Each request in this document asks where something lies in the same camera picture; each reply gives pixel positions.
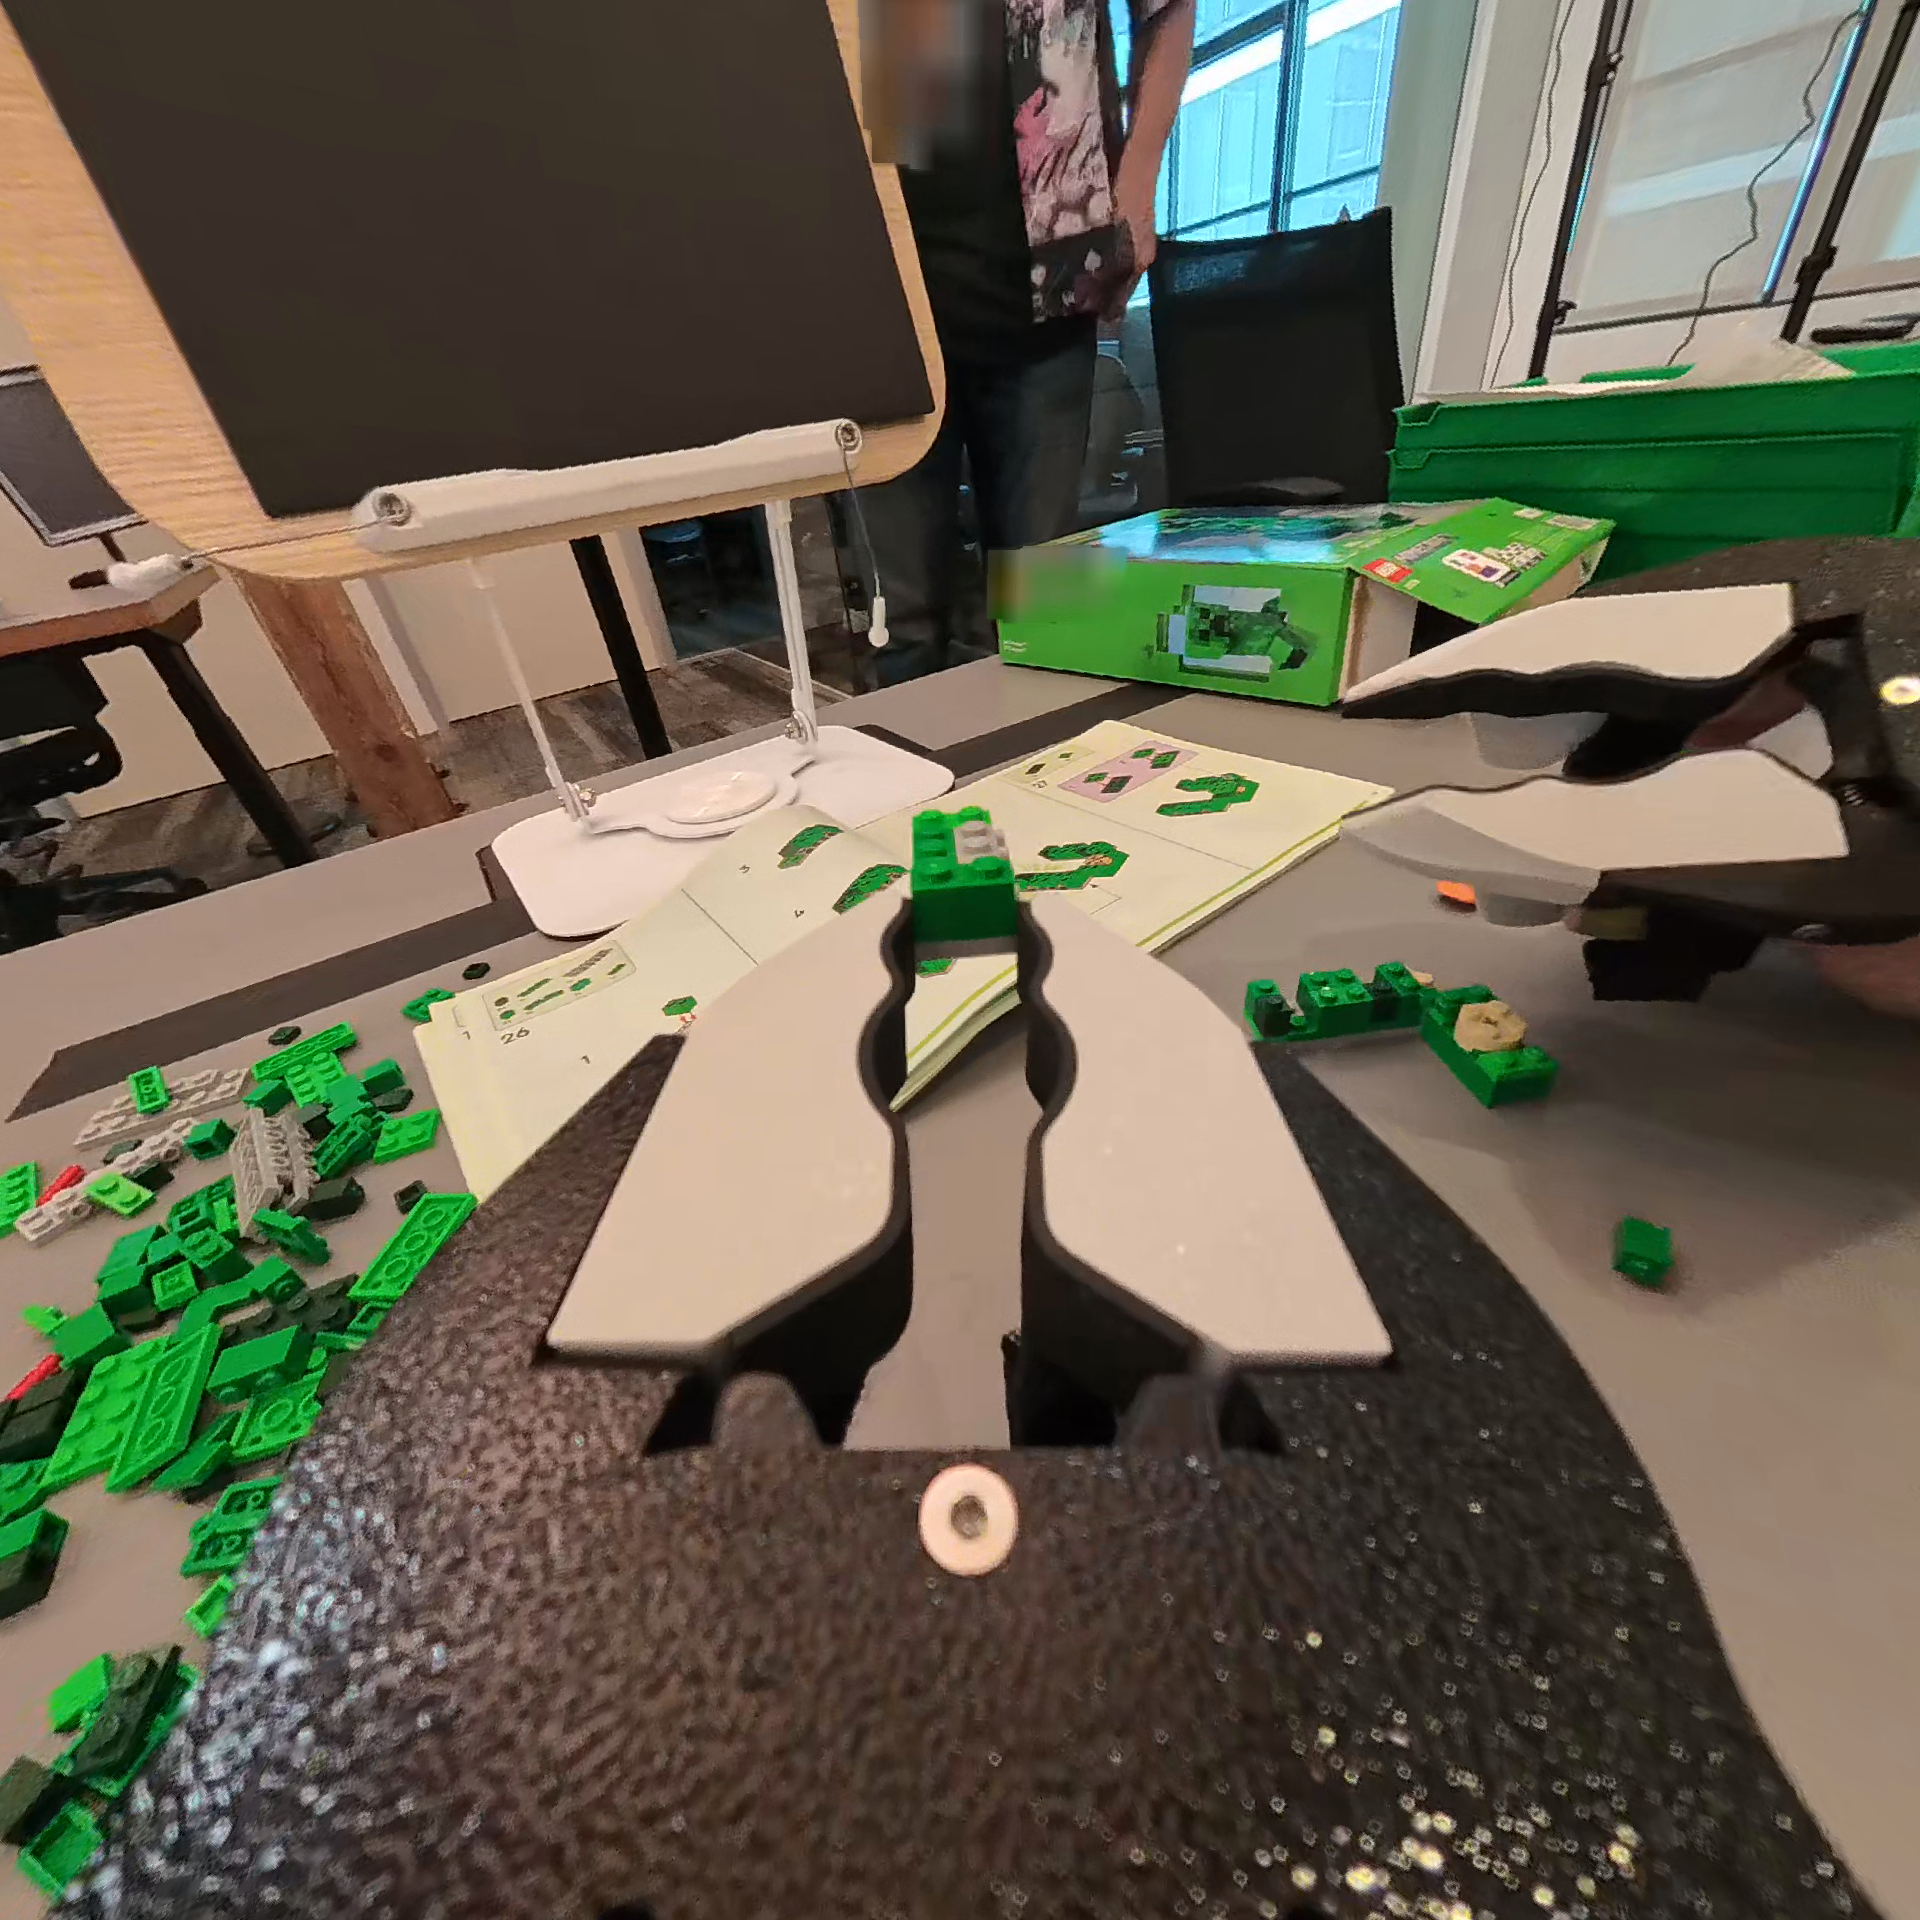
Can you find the green cardboard box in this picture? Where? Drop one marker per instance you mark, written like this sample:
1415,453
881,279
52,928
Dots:
1081,651

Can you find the wood-framed black board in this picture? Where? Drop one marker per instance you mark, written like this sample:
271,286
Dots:
450,226

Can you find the brick instruction booklet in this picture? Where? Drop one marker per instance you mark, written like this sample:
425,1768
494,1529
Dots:
1305,818

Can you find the wooden post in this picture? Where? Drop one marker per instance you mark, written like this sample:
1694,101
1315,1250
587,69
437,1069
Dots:
345,707

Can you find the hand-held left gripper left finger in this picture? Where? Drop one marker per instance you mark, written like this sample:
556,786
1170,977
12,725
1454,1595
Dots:
750,1185

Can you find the black office chair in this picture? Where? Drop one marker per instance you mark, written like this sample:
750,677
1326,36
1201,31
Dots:
62,750

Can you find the green grey brick assembly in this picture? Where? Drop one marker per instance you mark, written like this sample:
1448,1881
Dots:
959,901

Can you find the person's right hand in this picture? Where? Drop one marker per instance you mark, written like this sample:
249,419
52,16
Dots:
1883,975

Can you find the loose green brick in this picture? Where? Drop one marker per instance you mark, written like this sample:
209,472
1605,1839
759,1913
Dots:
1643,1251

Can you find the pile of green bricks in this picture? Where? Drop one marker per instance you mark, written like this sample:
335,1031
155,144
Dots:
149,1394

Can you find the wooden side table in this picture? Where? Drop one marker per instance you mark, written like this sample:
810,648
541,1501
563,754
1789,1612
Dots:
90,616

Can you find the grey desk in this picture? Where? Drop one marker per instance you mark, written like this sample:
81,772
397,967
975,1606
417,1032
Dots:
1726,1425

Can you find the green stacked storage crates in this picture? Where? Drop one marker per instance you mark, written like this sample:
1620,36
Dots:
1651,451

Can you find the black mesh chair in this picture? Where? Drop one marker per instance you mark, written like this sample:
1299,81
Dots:
1276,359

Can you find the white board stand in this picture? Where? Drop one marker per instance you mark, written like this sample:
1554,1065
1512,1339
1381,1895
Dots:
600,877

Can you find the dark monitor screen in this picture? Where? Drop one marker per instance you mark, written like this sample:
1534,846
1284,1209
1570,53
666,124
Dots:
52,458

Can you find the white tethered peg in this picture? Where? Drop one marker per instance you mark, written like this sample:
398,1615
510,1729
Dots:
881,622
144,571

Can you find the green tan brick assembly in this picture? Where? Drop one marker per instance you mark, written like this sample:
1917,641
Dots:
1350,998

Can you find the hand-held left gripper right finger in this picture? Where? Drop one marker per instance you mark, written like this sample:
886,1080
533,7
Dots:
1184,1199

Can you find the black tripod stand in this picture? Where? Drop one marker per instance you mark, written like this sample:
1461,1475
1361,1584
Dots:
1583,196
1839,150

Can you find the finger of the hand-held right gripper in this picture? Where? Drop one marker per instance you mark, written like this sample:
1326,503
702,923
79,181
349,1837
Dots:
1651,818
1620,637

